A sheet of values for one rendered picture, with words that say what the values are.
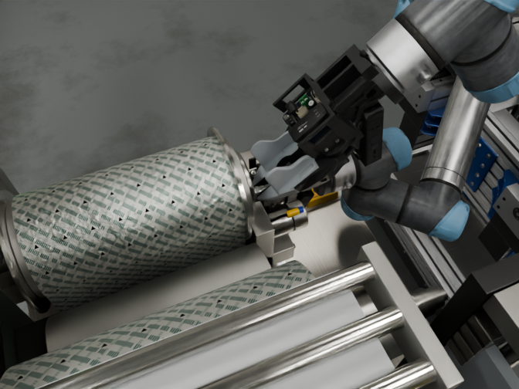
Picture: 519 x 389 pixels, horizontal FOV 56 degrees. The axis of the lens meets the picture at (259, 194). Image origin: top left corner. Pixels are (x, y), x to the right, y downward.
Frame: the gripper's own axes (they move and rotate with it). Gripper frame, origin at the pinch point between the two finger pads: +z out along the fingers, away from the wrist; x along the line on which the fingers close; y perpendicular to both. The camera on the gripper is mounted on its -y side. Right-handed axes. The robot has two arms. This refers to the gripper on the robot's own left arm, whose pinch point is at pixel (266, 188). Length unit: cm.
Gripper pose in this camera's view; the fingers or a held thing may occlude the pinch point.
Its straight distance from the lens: 63.0
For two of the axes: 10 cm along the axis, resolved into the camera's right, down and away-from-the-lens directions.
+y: -5.9, -2.4, -7.7
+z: -7.1, 6.1, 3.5
